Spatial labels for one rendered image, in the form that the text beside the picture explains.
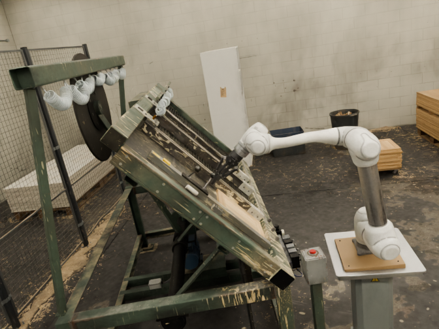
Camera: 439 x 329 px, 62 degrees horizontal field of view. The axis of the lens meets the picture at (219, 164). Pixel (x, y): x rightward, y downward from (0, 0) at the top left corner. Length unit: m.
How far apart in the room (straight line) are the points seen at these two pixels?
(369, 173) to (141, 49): 6.45
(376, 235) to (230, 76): 4.45
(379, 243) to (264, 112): 5.75
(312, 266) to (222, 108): 4.44
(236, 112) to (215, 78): 0.67
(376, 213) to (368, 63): 5.83
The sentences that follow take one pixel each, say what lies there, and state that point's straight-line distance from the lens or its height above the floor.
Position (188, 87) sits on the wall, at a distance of 7.75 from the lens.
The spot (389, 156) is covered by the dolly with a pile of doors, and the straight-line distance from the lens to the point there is 5.56.
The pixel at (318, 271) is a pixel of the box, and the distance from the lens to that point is 2.24.
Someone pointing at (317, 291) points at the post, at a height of 0.68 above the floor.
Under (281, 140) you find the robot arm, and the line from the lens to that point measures 1.92.
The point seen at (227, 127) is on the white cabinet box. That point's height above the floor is 0.76.
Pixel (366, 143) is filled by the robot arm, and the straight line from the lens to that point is 1.94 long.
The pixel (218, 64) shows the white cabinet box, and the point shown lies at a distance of 6.19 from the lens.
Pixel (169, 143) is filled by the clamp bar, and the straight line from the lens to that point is 2.45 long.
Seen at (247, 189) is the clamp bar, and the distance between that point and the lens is 3.11.
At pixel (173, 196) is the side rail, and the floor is 1.45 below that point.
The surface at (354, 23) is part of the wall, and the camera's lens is 7.71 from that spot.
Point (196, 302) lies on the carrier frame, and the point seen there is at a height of 0.77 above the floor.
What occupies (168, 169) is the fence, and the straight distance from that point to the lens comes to 2.12.
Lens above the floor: 2.16
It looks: 18 degrees down
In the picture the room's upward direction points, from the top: 10 degrees counter-clockwise
